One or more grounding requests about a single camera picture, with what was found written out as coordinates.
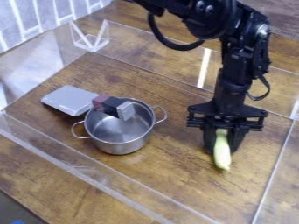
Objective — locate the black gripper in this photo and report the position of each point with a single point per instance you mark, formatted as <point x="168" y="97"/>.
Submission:
<point x="241" y="120"/>

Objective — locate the yellow handled metal spoon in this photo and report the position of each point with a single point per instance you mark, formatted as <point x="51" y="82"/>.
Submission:
<point x="222" y="156"/>

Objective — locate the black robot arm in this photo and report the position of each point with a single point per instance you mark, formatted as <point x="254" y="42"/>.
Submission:
<point x="242" y="29"/>

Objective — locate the silver metal pot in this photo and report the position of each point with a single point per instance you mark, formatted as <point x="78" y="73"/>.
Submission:
<point x="115" y="136"/>

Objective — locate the maroon black grey block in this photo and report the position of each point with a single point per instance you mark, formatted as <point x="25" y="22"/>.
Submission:
<point x="114" y="106"/>

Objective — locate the grey flat tray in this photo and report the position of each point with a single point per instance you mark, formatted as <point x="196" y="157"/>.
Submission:
<point x="71" y="100"/>

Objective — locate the clear acrylic triangle bracket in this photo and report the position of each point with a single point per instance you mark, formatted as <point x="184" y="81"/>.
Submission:
<point x="87" y="41"/>

